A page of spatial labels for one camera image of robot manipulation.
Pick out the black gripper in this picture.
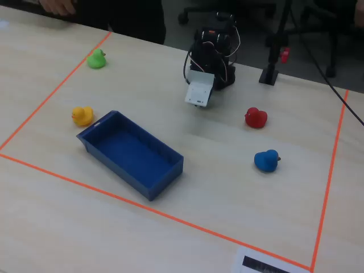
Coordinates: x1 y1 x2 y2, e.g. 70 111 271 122
205 82 217 109

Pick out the red rubber duck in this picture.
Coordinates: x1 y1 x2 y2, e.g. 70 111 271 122
244 106 268 129

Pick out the small black box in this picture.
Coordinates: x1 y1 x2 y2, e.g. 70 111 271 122
258 0 293 85

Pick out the blue rubber duck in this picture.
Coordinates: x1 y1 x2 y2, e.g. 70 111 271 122
254 149 282 173

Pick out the blue plastic box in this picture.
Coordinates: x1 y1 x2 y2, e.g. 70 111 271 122
76 110 184 202

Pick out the green rubber duck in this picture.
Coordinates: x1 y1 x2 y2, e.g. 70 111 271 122
86 48 107 70

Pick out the yellow rubber duck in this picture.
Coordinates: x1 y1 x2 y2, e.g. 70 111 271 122
71 106 94 127

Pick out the person hand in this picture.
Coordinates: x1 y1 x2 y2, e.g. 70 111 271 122
38 0 77 15

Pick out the dark clothed person torso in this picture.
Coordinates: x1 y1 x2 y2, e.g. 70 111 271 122
65 0 167 45

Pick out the orange tape border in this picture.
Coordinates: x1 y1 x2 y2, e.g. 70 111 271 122
0 31 349 272

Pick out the white paper with black bar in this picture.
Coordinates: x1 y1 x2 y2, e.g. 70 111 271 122
231 246 311 273

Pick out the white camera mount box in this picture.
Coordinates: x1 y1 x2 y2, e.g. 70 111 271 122
184 69 216 108

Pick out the black robot camera cable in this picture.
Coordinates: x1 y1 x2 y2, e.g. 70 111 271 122
183 48 197 84

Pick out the thick black cable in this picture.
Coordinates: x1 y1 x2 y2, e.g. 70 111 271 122
289 0 364 127

